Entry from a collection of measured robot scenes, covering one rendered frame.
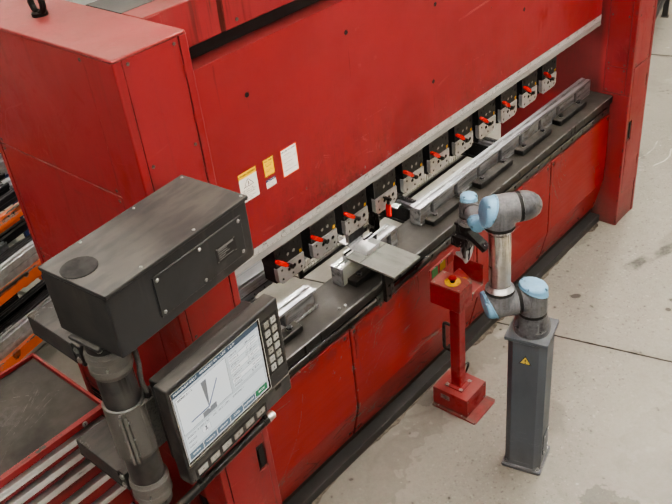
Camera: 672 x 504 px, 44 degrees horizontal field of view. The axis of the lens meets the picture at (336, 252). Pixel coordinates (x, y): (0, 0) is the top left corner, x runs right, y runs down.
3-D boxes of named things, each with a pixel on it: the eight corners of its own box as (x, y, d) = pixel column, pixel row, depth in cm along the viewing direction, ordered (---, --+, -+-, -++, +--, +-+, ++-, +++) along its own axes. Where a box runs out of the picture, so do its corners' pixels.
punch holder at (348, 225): (346, 237, 349) (342, 204, 340) (331, 231, 354) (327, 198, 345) (369, 221, 358) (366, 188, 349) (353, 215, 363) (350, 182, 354)
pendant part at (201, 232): (178, 535, 236) (101, 298, 188) (119, 498, 249) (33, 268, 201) (289, 421, 268) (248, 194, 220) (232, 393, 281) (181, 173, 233)
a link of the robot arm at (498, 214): (523, 320, 331) (525, 199, 303) (487, 327, 330) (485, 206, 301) (513, 303, 342) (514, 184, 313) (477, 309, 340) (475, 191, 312)
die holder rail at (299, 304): (232, 374, 323) (227, 355, 317) (221, 368, 326) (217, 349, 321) (318, 306, 352) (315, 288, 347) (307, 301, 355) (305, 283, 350)
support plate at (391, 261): (394, 279, 343) (394, 277, 343) (345, 259, 359) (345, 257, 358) (420, 258, 354) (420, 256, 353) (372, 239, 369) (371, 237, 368)
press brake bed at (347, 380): (276, 540, 362) (246, 402, 316) (243, 516, 375) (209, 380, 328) (600, 221, 538) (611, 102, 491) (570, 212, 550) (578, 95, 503)
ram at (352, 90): (204, 299, 296) (155, 88, 251) (189, 291, 301) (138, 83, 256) (601, 25, 472) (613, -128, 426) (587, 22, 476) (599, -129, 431)
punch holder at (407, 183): (404, 195, 373) (402, 162, 363) (389, 190, 378) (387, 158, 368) (424, 180, 381) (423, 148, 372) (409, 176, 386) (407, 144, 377)
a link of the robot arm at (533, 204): (550, 183, 306) (512, 198, 355) (521, 188, 305) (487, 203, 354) (556, 214, 306) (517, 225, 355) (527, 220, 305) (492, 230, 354)
